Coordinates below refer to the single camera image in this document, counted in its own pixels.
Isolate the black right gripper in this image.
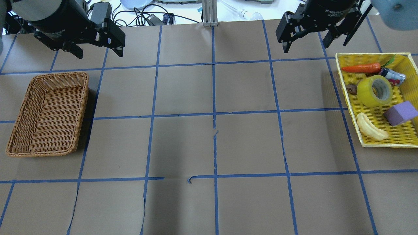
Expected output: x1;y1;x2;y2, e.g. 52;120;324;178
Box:
276;0;373;53

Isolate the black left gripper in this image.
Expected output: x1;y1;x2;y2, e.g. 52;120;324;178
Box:
25;0;126;59

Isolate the yellow tape roll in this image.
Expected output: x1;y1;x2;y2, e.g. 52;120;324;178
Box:
357;75;393;108

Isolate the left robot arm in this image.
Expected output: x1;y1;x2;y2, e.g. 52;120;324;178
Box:
1;0;126;59

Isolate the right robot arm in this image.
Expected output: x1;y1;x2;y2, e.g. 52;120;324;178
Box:
276;0;418;53

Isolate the light blue bowl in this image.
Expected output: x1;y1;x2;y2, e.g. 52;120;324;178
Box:
120;0;153;10

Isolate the orange toy carrot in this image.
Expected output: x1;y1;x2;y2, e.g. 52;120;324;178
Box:
341;63;381;73

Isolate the black power adapter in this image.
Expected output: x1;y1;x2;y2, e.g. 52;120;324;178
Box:
145;14;165;26

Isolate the small brown toy animal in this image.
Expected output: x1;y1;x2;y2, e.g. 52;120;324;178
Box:
345;84;357;95

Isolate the clear light bulb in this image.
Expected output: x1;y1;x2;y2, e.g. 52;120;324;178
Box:
238;9;263;21

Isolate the brown wicker basket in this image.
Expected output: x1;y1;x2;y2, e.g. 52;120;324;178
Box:
6;71;89;157

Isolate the small drink can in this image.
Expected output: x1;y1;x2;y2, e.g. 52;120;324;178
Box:
378;67;406;86

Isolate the purple foam block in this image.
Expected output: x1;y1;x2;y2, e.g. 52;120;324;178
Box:
383;100;418;126

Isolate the yellow toy banana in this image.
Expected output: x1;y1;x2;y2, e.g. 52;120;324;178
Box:
356;113;389;141

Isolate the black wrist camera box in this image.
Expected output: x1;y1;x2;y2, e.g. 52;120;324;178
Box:
89;2;112;25

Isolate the black cable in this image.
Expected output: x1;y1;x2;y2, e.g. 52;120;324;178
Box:
111;7;200;27

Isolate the aluminium profile post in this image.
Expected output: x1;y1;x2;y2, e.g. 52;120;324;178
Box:
201;0;218;27

